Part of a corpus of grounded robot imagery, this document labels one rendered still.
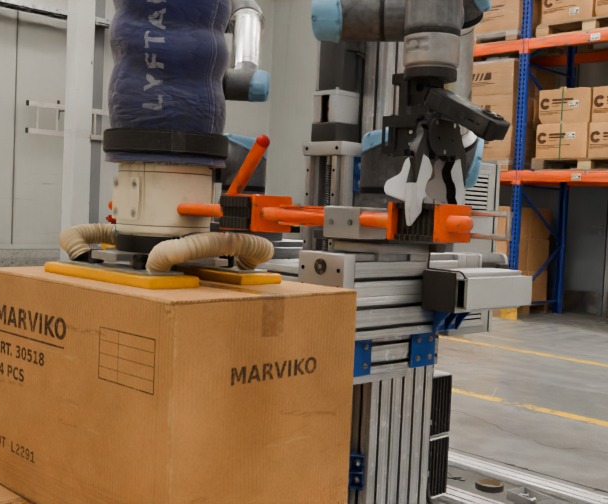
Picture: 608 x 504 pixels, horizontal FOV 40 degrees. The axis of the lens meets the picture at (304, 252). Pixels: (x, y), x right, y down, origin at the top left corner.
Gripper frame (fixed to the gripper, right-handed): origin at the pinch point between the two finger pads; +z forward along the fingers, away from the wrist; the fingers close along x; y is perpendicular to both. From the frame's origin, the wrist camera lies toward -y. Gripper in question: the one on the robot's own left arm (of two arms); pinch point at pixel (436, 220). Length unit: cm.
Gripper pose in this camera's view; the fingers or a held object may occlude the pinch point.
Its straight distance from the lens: 114.0
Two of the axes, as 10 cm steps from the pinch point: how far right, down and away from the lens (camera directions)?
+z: -0.4, 10.0, 0.4
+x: -7.0, 0.0, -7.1
